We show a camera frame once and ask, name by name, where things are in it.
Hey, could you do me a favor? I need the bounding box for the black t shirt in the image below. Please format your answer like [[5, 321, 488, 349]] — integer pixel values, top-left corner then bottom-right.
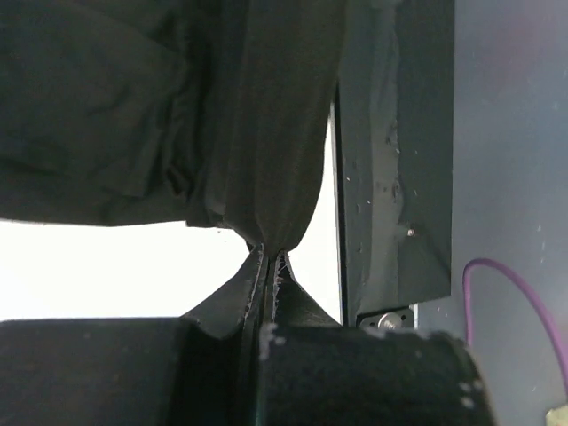
[[1, 1, 347, 255]]

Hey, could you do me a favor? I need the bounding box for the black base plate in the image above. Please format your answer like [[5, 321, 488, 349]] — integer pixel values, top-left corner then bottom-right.
[[334, 1, 455, 327]]

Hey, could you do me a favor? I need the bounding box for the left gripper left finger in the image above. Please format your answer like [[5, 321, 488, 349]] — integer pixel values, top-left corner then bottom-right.
[[179, 246, 266, 425]]

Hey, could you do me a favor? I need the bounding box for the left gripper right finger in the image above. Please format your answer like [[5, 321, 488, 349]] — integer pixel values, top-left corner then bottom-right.
[[264, 253, 344, 425]]

